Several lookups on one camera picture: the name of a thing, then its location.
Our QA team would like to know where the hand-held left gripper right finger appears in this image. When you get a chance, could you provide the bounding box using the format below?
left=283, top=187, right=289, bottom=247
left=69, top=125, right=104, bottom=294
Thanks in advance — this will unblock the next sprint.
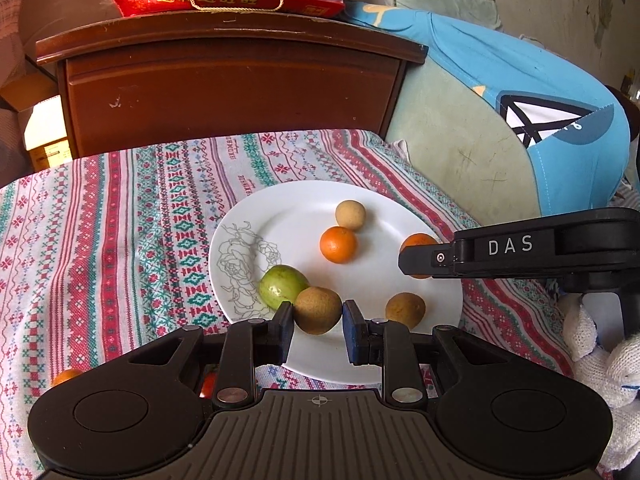
left=341, top=300, right=506, bottom=407

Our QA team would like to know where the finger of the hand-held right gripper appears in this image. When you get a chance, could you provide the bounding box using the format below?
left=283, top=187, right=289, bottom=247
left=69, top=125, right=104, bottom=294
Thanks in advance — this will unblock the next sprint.
left=398, top=241, right=456, bottom=279

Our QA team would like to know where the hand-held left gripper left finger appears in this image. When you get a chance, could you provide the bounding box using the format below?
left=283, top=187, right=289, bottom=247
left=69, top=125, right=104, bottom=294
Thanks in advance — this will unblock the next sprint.
left=127, top=301, right=296, bottom=409

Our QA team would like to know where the orange mandarin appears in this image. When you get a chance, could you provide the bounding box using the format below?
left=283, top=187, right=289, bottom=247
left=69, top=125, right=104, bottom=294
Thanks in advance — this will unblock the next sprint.
left=400, top=233, right=441, bottom=280
left=319, top=226, right=359, bottom=264
left=50, top=369, right=85, bottom=387

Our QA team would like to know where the brown longan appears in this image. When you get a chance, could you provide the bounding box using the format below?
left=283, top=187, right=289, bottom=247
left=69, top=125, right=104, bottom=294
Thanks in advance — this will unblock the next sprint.
left=385, top=292, right=427, bottom=331
left=335, top=200, right=367, bottom=232
left=293, top=286, right=343, bottom=336

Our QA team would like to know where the green guava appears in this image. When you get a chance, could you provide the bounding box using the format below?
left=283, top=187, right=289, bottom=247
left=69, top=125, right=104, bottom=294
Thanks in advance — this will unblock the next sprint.
left=259, top=265, right=311, bottom=310

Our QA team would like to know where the white plate with flower drawing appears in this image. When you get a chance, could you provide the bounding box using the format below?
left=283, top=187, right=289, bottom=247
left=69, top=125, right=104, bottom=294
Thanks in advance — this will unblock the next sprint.
left=209, top=180, right=463, bottom=385

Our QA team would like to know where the person's right hand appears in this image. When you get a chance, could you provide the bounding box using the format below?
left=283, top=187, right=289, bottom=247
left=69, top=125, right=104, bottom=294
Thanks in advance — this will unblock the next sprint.
left=562, top=304, right=640, bottom=471

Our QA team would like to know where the pale green sofa cushion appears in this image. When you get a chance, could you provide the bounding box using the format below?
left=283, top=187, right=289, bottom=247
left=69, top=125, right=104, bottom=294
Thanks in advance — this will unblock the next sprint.
left=387, top=55, right=546, bottom=226

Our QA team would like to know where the blue printed shirt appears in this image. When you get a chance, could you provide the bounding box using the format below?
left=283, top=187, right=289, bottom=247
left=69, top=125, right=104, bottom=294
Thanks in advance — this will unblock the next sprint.
left=342, top=1, right=632, bottom=216

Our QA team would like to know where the patterned red green tablecloth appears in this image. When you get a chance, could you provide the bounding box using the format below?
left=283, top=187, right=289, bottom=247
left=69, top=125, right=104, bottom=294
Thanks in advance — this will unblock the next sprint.
left=0, top=129, right=576, bottom=478

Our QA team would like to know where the dark wooden cabinet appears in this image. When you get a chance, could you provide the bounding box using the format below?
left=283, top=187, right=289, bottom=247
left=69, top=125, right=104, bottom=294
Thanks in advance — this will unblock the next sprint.
left=35, top=16, right=430, bottom=158

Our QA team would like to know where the open cardboard box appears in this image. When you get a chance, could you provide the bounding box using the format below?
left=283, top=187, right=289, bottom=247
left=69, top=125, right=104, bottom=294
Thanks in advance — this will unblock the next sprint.
left=0, top=72, right=73, bottom=173

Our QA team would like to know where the pale checked curtain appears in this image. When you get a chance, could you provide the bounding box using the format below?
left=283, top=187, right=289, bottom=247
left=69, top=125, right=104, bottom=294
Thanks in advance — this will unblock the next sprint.
left=0, top=0, right=31, bottom=111

